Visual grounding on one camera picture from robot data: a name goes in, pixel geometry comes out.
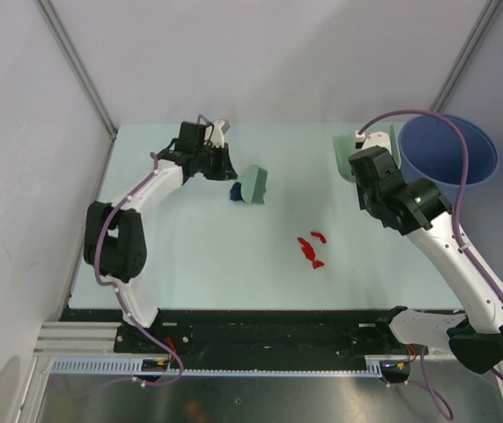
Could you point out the large red paper scrap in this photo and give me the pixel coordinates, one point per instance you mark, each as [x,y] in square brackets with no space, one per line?
[309,253]

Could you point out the white slotted cable duct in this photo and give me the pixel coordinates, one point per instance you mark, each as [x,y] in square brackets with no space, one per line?
[365,367]

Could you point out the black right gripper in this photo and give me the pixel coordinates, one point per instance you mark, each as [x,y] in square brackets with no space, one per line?
[362,204]

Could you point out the green hand brush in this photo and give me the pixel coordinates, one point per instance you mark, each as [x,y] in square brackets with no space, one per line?
[253,183]

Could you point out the right aluminium corner post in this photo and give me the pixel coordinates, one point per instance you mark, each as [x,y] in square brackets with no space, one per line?
[476,38]

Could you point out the aluminium corner post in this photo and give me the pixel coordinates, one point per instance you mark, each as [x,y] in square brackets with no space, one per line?
[476,38]
[70,53]

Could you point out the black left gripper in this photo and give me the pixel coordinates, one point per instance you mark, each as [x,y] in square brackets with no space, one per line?
[225,171]

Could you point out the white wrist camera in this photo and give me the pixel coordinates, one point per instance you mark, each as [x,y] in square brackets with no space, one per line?
[367,140]
[218,133]

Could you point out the green plastic dustpan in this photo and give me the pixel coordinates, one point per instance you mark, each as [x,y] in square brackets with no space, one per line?
[344,148]

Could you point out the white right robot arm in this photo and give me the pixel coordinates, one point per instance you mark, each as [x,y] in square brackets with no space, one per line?
[420,212]

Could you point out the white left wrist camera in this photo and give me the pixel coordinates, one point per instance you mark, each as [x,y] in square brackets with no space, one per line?
[218,133]

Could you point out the small red paper scrap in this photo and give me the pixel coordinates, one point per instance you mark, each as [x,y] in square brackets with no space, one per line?
[318,235]

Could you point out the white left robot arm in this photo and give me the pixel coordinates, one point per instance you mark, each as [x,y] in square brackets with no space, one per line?
[117,233]

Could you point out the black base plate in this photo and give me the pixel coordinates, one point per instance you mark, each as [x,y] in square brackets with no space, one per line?
[362,331]

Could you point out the small blue paper scrap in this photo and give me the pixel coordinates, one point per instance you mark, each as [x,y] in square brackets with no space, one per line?
[235,193]

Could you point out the blue plastic bucket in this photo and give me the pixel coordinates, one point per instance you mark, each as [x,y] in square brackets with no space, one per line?
[430,149]

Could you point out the left aluminium corner post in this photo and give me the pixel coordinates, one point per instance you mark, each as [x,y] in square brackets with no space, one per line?
[70,53]

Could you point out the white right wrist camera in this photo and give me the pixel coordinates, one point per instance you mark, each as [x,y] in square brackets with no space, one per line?
[367,140]

